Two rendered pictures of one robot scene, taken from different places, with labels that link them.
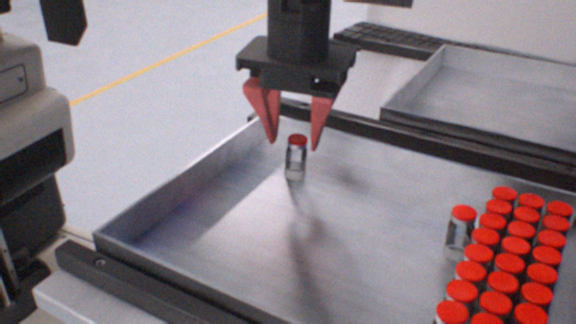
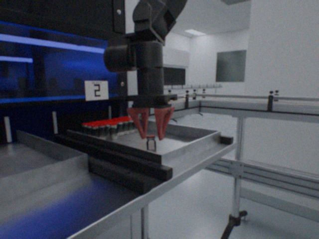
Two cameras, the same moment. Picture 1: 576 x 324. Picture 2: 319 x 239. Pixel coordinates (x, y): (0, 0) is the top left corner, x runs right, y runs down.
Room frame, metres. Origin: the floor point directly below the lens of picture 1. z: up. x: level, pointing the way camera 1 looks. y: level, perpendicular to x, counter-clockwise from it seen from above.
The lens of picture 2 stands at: (0.95, 0.09, 1.05)
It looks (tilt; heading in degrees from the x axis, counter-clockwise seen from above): 11 degrees down; 189
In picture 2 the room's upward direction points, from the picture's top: straight up
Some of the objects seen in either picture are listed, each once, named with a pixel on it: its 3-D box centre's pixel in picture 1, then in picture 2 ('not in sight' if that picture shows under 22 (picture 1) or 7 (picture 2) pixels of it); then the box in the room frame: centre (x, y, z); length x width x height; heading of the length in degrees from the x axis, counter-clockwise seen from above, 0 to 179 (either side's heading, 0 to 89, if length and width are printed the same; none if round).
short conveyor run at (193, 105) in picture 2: not in sight; (160, 104); (-0.27, -0.10, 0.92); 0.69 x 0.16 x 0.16; 150
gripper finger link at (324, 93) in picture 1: (303, 105); (148, 118); (0.48, -0.01, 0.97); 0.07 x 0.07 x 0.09; 74
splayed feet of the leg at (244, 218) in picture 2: not in sight; (234, 225); (-0.47, 0.38, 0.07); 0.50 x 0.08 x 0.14; 150
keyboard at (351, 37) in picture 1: (425, 50); not in sight; (1.07, -0.27, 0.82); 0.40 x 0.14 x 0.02; 52
